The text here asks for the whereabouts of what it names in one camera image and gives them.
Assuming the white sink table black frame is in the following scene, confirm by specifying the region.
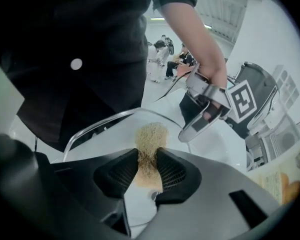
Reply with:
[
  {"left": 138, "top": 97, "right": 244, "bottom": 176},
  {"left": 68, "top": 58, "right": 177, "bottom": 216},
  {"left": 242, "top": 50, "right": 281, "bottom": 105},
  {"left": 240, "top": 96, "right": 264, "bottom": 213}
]
[{"left": 9, "top": 113, "right": 250, "bottom": 175}]

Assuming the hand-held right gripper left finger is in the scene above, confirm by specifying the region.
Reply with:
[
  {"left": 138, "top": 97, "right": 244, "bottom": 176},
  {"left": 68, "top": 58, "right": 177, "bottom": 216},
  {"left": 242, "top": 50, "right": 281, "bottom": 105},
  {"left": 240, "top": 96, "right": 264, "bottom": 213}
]
[{"left": 50, "top": 147, "right": 141, "bottom": 238}]

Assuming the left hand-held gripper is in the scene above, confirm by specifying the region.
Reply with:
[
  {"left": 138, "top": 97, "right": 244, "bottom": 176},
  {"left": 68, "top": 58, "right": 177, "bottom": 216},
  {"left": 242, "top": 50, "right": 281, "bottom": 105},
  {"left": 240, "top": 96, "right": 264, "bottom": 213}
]
[{"left": 178, "top": 67, "right": 259, "bottom": 143}]

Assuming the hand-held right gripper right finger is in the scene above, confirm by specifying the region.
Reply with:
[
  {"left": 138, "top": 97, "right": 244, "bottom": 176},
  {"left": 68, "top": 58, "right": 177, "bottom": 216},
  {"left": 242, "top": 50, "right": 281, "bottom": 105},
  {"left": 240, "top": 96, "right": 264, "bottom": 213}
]
[{"left": 136, "top": 147, "right": 287, "bottom": 240}]

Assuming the person's black buttoned shirt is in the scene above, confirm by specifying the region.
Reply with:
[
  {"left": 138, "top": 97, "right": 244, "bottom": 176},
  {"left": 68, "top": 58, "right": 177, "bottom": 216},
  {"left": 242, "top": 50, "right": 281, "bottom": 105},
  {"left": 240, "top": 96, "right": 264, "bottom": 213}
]
[{"left": 0, "top": 0, "right": 199, "bottom": 153}]

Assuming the person's left hand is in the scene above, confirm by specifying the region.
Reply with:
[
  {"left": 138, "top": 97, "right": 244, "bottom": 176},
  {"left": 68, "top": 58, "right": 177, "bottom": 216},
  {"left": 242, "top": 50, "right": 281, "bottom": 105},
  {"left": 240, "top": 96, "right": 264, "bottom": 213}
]
[{"left": 197, "top": 62, "right": 228, "bottom": 90}]

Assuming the person's left forearm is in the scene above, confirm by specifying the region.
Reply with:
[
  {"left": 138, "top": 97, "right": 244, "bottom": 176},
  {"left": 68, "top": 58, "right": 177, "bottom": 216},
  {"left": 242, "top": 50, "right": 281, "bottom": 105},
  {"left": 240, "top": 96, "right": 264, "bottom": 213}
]
[{"left": 160, "top": 1, "right": 227, "bottom": 67}]

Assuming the white office chair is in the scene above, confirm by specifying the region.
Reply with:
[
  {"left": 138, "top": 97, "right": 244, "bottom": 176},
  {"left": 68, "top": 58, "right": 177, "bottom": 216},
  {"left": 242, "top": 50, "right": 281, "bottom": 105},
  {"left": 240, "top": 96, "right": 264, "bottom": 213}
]
[{"left": 261, "top": 115, "right": 300, "bottom": 161}]

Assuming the white shelf unit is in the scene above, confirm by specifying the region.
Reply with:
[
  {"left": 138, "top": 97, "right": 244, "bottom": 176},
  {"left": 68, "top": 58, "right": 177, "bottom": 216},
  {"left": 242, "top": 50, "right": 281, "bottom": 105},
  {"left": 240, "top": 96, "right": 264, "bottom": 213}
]
[{"left": 272, "top": 64, "right": 300, "bottom": 110}]

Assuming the glass basin sink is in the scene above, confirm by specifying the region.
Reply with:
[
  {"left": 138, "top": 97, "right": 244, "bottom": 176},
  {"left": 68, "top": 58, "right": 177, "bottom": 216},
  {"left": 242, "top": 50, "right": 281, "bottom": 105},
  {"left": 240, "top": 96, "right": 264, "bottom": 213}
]
[{"left": 62, "top": 107, "right": 194, "bottom": 231}]

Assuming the beige sponge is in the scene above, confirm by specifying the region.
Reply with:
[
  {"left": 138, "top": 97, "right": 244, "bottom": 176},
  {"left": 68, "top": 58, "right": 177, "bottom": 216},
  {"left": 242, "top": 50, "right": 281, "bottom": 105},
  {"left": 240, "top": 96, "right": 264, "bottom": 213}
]
[{"left": 133, "top": 122, "right": 170, "bottom": 192}]

